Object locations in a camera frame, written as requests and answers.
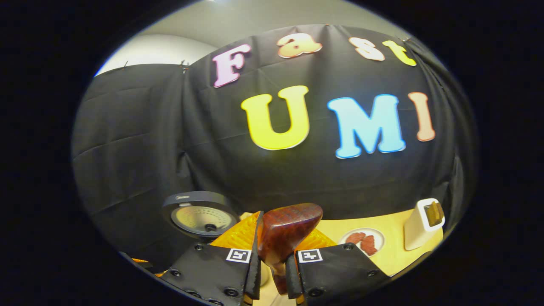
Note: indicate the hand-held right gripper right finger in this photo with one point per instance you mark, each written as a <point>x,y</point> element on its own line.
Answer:
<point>335,272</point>

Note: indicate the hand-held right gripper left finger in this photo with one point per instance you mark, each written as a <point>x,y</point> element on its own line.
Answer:
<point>212,272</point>

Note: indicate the dark lidded rice cooker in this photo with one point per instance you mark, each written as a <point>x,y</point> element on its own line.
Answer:
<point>204,219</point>

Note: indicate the brown wooden spoon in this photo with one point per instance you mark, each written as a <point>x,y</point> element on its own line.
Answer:
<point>289,229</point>

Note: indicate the red meat piece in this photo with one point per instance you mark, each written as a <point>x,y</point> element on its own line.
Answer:
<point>369,245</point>
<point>355,238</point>

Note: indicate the round white plate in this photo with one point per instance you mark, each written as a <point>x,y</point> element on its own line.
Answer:
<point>378,238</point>

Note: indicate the white toaster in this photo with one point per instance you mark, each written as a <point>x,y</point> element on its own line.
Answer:
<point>416,236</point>

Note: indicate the brown toast slice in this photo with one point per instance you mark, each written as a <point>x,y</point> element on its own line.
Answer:
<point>434,213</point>

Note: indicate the black backdrop cloth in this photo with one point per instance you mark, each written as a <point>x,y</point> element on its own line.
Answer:
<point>170,140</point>

